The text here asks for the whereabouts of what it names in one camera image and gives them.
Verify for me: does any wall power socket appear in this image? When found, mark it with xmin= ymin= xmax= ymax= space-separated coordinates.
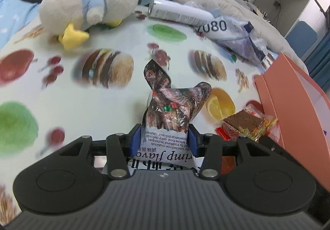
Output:
xmin=273 ymin=1 xmax=281 ymax=7

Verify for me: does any red yellow tofu snack packet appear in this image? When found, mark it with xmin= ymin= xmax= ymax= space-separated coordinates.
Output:
xmin=214 ymin=104 xmax=278 ymax=141

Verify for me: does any blue chair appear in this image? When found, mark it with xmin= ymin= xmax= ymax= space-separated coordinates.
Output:
xmin=285 ymin=21 xmax=318 ymax=58

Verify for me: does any salmon pink cardboard box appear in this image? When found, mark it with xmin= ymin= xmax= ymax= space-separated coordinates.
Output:
xmin=255 ymin=54 xmax=329 ymax=189

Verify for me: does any fruit print tablecloth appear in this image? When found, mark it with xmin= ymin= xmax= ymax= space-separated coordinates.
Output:
xmin=1 ymin=9 xmax=262 ymax=225

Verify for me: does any shrimp flavor snack bag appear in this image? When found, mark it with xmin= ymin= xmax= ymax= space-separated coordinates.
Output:
xmin=101 ymin=58 xmax=213 ymax=178

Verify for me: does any white blue plush duck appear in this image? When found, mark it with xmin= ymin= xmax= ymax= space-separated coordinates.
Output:
xmin=39 ymin=0 xmax=152 ymax=50

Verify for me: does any grey blanket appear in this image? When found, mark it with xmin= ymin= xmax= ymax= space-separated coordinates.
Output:
xmin=174 ymin=0 xmax=308 ymax=73

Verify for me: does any blue curtain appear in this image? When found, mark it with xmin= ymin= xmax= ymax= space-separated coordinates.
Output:
xmin=305 ymin=31 xmax=330 ymax=92

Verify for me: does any white cylindrical can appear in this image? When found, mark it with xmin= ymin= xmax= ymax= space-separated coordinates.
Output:
xmin=148 ymin=0 xmax=214 ymax=26

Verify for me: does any clear plastic bag 080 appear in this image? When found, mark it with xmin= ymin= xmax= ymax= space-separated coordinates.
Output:
xmin=185 ymin=0 xmax=274 ymax=69

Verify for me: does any light blue bed sheet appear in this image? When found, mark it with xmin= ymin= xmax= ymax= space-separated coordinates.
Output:
xmin=0 ymin=0 xmax=39 ymax=49

